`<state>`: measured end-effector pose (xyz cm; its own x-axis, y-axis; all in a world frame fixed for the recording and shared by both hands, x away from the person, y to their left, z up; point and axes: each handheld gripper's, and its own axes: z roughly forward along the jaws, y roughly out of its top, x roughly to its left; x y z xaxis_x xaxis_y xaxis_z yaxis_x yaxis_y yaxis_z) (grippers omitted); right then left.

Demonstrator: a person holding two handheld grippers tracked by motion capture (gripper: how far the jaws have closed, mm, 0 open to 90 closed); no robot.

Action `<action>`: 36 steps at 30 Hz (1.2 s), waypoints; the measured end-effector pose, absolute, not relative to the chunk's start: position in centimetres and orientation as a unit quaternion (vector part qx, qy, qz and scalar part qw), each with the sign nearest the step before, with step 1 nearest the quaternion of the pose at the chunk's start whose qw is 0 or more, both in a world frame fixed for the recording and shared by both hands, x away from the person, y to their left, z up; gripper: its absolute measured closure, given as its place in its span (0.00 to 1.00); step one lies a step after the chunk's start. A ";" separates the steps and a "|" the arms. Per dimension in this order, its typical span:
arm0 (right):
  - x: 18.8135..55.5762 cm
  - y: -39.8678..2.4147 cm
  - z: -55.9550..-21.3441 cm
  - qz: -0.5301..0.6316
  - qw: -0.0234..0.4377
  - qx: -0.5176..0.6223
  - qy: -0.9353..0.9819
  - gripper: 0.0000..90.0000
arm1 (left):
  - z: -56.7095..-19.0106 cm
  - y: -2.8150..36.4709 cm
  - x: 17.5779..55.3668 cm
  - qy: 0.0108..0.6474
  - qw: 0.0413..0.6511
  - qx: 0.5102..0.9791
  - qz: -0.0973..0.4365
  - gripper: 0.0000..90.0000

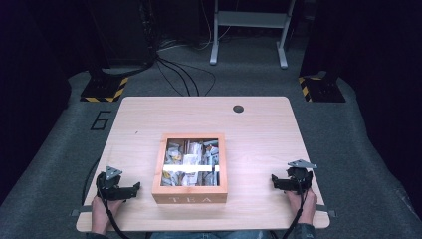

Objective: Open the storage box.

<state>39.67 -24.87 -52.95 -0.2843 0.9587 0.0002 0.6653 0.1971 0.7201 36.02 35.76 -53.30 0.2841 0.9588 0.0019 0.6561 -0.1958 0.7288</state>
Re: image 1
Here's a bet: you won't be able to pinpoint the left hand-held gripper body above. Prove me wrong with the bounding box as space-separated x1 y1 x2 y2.
96 165 126 202

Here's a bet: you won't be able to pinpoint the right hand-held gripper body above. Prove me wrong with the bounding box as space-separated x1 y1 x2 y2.
286 158 318 194

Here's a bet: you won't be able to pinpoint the person's left hand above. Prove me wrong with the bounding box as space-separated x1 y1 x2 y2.
91 194 124 236

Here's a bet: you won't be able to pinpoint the person's right hand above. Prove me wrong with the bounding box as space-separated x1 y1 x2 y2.
286 187 318 227

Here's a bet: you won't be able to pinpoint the wooden tea box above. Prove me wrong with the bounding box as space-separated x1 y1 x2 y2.
151 132 229 205

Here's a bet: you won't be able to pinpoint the pile of tea bags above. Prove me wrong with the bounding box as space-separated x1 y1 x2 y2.
160 138 221 187

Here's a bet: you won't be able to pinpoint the person's legs in jeans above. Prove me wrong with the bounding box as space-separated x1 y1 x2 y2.
148 230 274 239

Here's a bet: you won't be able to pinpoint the striped black stand base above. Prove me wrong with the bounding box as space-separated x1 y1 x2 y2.
297 73 346 104
80 75 129 104

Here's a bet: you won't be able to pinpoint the black cabinet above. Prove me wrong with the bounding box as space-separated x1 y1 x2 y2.
87 0 158 68

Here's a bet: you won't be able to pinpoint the white metal stand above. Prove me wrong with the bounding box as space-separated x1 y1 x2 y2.
209 0 297 70

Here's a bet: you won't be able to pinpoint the grey table bracket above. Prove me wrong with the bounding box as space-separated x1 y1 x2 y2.
315 204 337 218
70 204 94 218

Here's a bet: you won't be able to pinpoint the black floor cables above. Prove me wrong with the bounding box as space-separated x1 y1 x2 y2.
99 33 233 98

